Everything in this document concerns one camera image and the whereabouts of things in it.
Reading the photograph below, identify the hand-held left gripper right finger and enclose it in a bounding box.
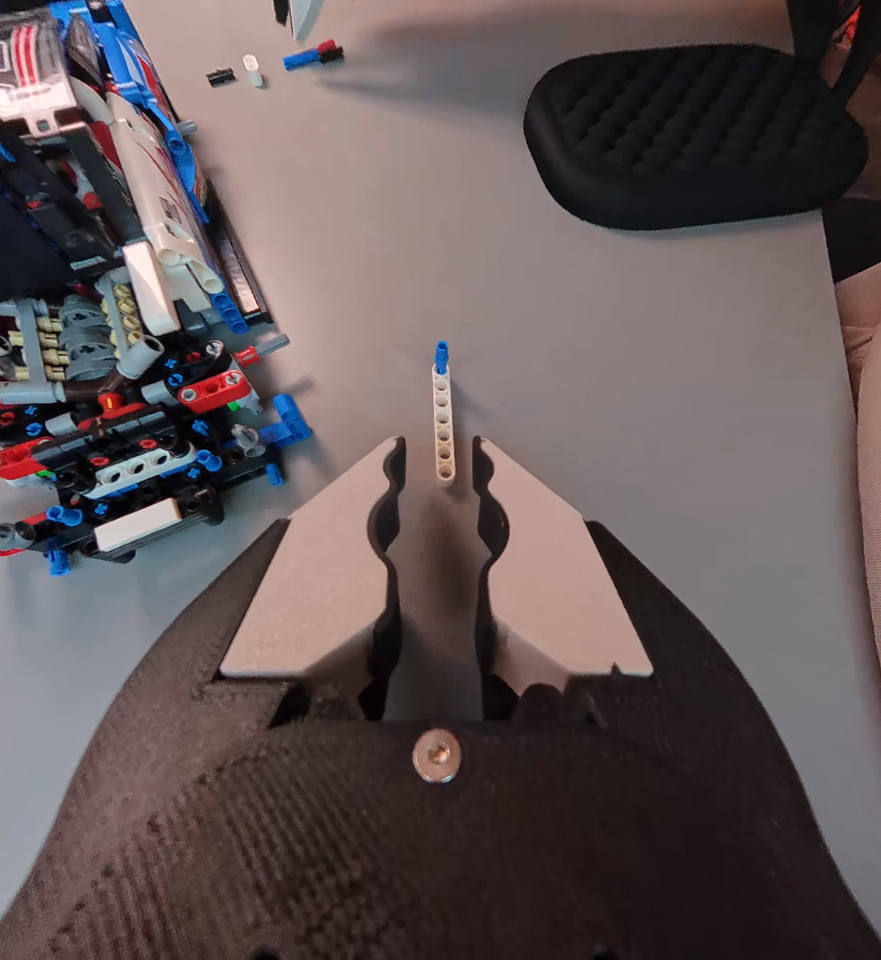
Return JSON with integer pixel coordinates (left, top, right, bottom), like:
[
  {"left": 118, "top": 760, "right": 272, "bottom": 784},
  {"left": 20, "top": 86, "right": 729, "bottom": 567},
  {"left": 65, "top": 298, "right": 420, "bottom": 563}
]
[{"left": 472, "top": 436, "right": 655, "bottom": 699}]

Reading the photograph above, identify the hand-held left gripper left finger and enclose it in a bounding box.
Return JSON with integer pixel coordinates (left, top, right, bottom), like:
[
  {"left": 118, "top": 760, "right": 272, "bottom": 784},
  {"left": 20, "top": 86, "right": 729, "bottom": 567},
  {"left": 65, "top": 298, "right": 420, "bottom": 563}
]
[{"left": 219, "top": 436, "right": 409, "bottom": 706}]

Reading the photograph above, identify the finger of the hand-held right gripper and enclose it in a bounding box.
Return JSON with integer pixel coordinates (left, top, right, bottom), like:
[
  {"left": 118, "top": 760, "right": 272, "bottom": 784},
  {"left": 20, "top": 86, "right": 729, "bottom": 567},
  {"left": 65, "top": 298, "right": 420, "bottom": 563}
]
[{"left": 274, "top": 0, "right": 329, "bottom": 41}]

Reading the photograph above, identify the white perforated toy beam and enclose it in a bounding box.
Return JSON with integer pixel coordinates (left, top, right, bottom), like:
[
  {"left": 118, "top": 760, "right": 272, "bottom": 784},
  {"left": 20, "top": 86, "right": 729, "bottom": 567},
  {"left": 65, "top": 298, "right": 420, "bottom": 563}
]
[{"left": 430, "top": 362, "right": 459, "bottom": 485}]

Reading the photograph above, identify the toy brick race car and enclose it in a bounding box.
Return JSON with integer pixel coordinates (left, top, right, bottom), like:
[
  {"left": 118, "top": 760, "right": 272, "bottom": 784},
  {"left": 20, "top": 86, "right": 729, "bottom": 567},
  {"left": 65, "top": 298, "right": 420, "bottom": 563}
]
[{"left": 0, "top": 0, "right": 314, "bottom": 579}]

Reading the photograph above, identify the black chair armrest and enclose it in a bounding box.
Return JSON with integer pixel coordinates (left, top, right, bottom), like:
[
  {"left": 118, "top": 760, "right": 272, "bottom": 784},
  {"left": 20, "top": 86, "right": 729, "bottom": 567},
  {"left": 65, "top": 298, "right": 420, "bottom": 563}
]
[{"left": 523, "top": 43, "right": 871, "bottom": 232}]

